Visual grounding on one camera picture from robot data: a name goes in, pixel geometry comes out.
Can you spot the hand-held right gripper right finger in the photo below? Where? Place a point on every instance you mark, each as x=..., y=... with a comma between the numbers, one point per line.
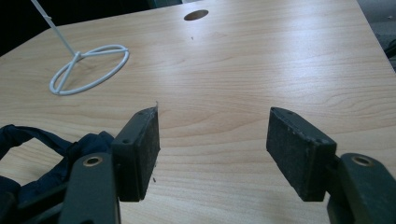
x=299, y=152

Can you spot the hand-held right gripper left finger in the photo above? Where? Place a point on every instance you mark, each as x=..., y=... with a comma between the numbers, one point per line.
x=137, y=155

